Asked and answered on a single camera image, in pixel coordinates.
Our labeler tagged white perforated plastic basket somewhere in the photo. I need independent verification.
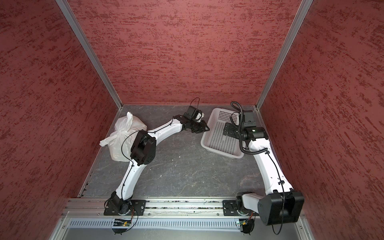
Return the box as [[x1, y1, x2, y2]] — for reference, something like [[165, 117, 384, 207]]
[[201, 108, 245, 159]]

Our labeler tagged left aluminium corner post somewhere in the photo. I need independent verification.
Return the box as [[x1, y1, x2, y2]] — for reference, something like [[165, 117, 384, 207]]
[[56, 0, 124, 110]]

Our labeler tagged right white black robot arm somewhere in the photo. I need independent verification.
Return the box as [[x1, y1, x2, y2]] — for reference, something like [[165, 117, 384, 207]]
[[223, 123, 305, 226]]

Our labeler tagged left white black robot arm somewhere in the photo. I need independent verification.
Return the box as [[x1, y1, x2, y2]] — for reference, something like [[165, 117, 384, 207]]
[[104, 111, 210, 216]]

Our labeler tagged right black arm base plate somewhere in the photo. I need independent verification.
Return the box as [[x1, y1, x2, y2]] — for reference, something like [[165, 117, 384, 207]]
[[222, 200, 251, 217]]

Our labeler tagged right circuit board under rail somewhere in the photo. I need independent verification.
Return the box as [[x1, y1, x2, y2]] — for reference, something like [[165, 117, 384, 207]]
[[239, 219, 255, 235]]

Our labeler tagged white plastic bag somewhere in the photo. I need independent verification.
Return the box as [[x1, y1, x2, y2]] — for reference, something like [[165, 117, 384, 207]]
[[100, 112, 147, 162]]

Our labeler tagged circuit board under rail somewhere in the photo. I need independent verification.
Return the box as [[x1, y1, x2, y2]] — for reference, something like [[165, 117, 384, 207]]
[[112, 219, 132, 235], [239, 219, 255, 235]]

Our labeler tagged aluminium front rail frame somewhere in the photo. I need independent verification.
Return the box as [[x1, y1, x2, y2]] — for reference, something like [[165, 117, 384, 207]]
[[51, 197, 314, 240]]

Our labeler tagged right aluminium corner post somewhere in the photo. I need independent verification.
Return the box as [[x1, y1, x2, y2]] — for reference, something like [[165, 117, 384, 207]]
[[256, 0, 313, 111]]

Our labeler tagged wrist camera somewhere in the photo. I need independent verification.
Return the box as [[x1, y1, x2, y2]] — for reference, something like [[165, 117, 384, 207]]
[[239, 110, 257, 128], [183, 106, 204, 122]]

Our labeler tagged aluminium corner post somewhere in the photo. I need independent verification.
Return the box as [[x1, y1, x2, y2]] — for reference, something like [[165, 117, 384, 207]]
[[256, 0, 313, 111], [56, 0, 124, 110]]

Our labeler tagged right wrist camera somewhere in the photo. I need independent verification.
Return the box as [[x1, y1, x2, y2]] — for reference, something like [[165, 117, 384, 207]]
[[239, 110, 257, 128]]

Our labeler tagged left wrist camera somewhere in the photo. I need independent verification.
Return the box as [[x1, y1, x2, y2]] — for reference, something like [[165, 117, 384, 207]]
[[183, 106, 204, 122]]

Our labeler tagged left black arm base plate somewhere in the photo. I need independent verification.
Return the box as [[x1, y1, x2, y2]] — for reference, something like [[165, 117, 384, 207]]
[[104, 199, 147, 216]]

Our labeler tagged left circuit board under rail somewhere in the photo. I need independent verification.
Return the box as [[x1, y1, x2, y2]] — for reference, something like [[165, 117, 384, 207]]
[[112, 219, 132, 235]]

